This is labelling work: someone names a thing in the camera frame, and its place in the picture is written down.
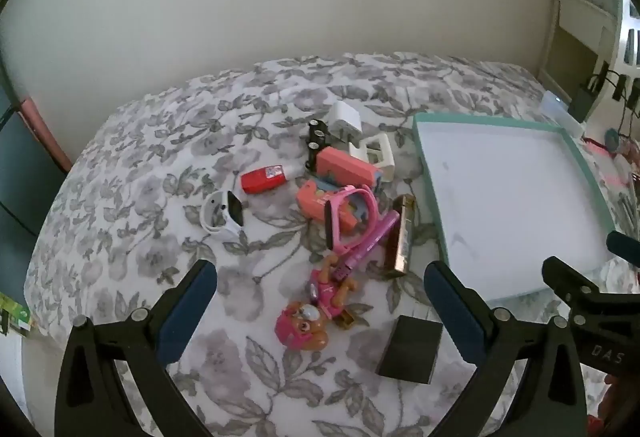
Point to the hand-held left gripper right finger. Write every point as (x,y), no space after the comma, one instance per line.
(454,314)

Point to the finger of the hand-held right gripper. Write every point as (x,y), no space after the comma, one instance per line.
(624,247)
(567,279)

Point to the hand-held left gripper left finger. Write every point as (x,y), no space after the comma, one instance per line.
(186,312)

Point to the gold patterned lighter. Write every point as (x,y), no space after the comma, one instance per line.
(400,237)

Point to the white smartwatch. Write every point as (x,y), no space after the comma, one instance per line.
(235,214)

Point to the purple lighter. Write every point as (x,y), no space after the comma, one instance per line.
(372,237)

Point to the teal rimmed white tray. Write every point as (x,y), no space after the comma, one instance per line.
(500,187)

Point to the pink puppy toy figure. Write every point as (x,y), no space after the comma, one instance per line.
(300,324)

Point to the pink smartwatch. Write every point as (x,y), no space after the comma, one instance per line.
(331,227)

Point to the red squeeze bottle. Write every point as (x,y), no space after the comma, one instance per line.
(260,179)

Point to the white plastic frame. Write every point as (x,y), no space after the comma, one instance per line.
(386,167)

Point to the coral teal curved dispenser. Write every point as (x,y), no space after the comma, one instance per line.
(312,199)

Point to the coral teal rectangular box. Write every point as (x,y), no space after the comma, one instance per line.
(345,164)

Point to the person's right hand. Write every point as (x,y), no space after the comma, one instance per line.
(620,404)

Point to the small black box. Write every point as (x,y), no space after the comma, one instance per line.
(410,349)

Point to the grey floral blanket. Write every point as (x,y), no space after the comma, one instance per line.
(150,167)

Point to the white device with light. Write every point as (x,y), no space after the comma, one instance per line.
(560,104)

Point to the green packet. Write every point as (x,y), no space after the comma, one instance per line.
(15,314)

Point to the dark cabinet door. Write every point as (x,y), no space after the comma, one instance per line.
(20,197)

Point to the white charger adapter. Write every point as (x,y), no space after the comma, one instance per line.
(345,119)

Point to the white bedside shelf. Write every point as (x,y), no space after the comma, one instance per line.
(575,17)

